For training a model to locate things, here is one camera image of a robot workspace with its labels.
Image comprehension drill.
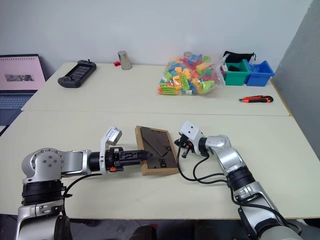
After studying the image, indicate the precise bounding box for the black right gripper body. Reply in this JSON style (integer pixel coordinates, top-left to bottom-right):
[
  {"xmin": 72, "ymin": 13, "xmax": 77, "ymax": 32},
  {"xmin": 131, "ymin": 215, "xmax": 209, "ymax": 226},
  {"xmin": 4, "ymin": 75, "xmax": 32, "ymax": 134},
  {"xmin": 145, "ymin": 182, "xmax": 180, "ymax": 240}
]
[{"xmin": 174, "ymin": 134, "xmax": 199, "ymax": 156}]

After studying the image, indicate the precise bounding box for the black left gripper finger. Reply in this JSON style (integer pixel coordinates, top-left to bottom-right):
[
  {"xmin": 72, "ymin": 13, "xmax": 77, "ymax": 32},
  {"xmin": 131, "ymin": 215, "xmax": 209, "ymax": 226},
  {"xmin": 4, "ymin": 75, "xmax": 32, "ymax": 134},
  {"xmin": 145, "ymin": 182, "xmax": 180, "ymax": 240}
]
[
  {"xmin": 123, "ymin": 149, "xmax": 154, "ymax": 159},
  {"xmin": 123, "ymin": 156, "xmax": 152, "ymax": 167}
]

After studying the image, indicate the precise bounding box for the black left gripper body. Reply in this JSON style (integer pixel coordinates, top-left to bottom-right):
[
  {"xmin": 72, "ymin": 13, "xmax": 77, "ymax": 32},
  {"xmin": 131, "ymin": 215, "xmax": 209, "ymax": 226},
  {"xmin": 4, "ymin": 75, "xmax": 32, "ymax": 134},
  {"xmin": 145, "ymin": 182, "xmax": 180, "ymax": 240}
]
[{"xmin": 104, "ymin": 146, "xmax": 127, "ymax": 174}]

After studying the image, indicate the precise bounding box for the wooden picture frame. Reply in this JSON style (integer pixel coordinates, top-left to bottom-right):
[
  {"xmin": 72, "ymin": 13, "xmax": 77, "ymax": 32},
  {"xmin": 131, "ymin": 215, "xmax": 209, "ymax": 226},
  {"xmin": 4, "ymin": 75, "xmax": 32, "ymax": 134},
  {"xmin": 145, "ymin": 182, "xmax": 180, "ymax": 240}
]
[{"xmin": 134, "ymin": 125, "xmax": 180, "ymax": 177}]

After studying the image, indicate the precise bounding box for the clear bag of colourful blocks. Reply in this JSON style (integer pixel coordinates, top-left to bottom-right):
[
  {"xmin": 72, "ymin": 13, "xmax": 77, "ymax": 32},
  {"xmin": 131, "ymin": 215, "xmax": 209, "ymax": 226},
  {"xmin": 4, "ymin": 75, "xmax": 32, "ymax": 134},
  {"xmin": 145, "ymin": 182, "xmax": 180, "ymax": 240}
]
[{"xmin": 156, "ymin": 52, "xmax": 226, "ymax": 97}]

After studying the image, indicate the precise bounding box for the dark rounded shape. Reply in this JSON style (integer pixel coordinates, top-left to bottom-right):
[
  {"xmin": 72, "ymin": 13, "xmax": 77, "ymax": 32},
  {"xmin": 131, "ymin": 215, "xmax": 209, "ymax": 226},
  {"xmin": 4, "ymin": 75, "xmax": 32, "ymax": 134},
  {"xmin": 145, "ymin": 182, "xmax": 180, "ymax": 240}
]
[{"xmin": 130, "ymin": 224, "xmax": 161, "ymax": 240}]

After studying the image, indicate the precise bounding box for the orange black utility knife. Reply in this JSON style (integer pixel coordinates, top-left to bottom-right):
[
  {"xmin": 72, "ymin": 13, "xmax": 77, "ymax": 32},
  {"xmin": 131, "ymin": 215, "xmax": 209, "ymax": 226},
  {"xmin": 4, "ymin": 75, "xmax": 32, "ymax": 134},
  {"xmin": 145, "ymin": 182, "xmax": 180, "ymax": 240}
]
[{"xmin": 238, "ymin": 95, "xmax": 274, "ymax": 105}]

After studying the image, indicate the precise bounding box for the green plastic bin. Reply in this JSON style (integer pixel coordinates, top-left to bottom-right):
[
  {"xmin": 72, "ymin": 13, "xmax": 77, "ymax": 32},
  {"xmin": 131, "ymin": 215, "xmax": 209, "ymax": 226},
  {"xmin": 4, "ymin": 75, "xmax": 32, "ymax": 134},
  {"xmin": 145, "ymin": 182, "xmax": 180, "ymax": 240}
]
[{"xmin": 222, "ymin": 58, "xmax": 252, "ymax": 87}]

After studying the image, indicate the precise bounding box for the black handheld game console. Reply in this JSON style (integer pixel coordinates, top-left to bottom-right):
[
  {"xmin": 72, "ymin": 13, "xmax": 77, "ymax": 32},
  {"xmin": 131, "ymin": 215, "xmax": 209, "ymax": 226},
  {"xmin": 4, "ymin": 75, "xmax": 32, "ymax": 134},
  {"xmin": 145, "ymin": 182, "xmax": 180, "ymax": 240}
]
[{"xmin": 57, "ymin": 59, "xmax": 98, "ymax": 89}]

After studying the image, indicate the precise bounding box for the silver metal cup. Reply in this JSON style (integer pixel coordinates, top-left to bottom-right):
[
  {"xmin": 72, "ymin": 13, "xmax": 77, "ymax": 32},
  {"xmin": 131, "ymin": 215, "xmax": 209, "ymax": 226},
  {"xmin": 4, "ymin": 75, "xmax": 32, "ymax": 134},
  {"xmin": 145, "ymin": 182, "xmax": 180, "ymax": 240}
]
[{"xmin": 117, "ymin": 50, "xmax": 133, "ymax": 71}]

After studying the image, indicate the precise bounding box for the blue plastic bin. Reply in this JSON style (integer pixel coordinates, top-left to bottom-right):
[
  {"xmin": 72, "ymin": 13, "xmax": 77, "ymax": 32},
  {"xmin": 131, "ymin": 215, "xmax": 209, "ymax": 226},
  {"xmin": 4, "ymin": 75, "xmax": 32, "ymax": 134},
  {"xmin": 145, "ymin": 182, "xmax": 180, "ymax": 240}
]
[{"xmin": 245, "ymin": 59, "xmax": 276, "ymax": 88}]

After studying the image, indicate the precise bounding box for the open laptop with pink screen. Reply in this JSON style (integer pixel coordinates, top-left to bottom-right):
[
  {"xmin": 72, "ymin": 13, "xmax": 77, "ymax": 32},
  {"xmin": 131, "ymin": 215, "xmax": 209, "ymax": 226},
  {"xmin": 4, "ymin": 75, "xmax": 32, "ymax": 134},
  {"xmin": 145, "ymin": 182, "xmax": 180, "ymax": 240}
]
[{"xmin": 0, "ymin": 53, "xmax": 48, "ymax": 137}]

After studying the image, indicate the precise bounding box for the grey partition panel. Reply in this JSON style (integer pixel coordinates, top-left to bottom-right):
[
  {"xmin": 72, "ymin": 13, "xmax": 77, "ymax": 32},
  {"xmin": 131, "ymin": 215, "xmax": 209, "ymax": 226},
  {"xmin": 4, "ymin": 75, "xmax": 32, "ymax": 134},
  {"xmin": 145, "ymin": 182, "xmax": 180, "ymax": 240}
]
[{"xmin": 271, "ymin": 0, "xmax": 320, "ymax": 161}]

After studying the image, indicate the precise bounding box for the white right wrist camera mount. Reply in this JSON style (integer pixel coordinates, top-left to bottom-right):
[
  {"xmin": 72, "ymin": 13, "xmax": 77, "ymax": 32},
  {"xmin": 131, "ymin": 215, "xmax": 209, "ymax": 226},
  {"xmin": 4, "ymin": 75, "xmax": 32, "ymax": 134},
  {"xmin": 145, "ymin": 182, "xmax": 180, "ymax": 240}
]
[{"xmin": 178, "ymin": 120, "xmax": 204, "ymax": 155}]

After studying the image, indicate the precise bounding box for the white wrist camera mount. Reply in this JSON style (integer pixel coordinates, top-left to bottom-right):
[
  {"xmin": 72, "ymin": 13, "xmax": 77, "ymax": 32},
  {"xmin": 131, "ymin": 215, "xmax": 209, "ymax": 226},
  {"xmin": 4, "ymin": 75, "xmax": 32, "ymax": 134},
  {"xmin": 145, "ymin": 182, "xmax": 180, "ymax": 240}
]
[
  {"xmin": 178, "ymin": 120, "xmax": 204, "ymax": 155},
  {"xmin": 99, "ymin": 127, "xmax": 124, "ymax": 176}
]

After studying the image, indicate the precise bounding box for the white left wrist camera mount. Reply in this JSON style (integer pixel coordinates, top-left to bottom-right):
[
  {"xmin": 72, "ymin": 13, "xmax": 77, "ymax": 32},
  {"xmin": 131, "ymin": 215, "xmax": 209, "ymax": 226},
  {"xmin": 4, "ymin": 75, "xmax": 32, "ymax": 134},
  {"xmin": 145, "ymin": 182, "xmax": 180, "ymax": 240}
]
[{"xmin": 99, "ymin": 127, "xmax": 124, "ymax": 176}]

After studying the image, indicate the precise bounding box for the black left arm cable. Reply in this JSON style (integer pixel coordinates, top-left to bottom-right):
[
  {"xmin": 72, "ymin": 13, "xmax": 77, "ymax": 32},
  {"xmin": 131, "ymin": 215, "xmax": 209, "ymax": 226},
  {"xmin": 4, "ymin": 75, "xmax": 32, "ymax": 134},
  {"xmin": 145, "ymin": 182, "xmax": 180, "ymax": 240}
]
[{"xmin": 53, "ymin": 173, "xmax": 104, "ymax": 240}]

